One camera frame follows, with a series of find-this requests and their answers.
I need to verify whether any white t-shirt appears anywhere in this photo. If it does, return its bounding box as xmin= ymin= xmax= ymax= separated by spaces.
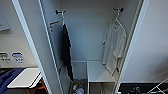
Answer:
xmin=101 ymin=20 xmax=128 ymax=76

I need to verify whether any white wardrobe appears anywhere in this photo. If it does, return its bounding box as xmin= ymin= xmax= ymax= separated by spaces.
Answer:
xmin=38 ymin=0 xmax=145 ymax=94

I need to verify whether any black garment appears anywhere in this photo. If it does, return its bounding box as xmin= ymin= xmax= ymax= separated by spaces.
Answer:
xmin=59 ymin=23 xmax=75 ymax=81

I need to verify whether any orange white warning label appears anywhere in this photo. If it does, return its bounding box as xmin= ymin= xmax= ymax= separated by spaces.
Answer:
xmin=48 ymin=20 xmax=61 ymax=26

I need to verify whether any brown basket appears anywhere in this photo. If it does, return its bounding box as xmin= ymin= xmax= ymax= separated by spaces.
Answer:
xmin=70 ymin=78 xmax=88 ymax=94

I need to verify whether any orange stand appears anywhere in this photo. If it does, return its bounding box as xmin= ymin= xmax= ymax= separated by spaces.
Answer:
xmin=32 ymin=78 xmax=48 ymax=94

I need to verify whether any blue wall sticker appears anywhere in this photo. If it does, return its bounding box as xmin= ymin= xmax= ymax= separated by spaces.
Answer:
xmin=11 ymin=51 xmax=25 ymax=65

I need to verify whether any white wall sticker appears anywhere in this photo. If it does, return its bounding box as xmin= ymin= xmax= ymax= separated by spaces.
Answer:
xmin=0 ymin=52 xmax=11 ymax=65

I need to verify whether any white wall sign holder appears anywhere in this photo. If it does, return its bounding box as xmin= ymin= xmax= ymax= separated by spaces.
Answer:
xmin=0 ymin=8 xmax=11 ymax=33

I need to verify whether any grey chair white frame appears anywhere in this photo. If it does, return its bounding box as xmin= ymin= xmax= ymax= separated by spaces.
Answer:
xmin=149 ymin=76 xmax=168 ymax=94

